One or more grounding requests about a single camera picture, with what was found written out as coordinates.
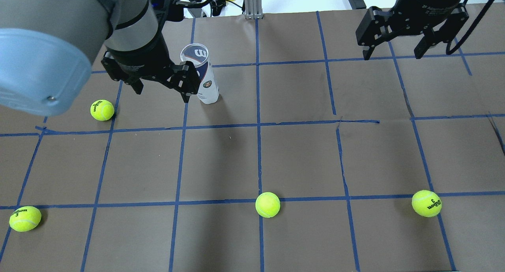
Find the tennis ball lower left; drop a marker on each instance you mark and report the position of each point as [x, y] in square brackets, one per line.
[25, 218]

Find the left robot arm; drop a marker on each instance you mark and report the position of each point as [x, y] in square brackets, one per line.
[48, 47]

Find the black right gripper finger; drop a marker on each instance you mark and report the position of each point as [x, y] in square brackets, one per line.
[373, 30]
[446, 34]

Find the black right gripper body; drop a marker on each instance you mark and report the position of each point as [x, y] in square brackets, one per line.
[428, 8]

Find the tennis ball centre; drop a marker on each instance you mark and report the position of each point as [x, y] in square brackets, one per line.
[267, 205]

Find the aluminium frame post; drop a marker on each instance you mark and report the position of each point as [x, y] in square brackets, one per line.
[253, 9]

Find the tennis ball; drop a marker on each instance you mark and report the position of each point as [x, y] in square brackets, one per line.
[267, 205]
[426, 203]
[25, 218]
[102, 110]

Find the clear tennis ball can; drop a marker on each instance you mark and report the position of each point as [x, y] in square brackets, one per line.
[198, 54]

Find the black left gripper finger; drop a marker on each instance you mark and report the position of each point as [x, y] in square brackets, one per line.
[185, 80]
[137, 85]

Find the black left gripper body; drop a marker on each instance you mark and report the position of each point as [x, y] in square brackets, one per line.
[139, 62]

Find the tennis ball lower right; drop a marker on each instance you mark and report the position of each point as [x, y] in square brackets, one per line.
[426, 203]

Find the tennis ball upper left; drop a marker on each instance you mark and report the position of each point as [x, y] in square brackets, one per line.
[102, 110]

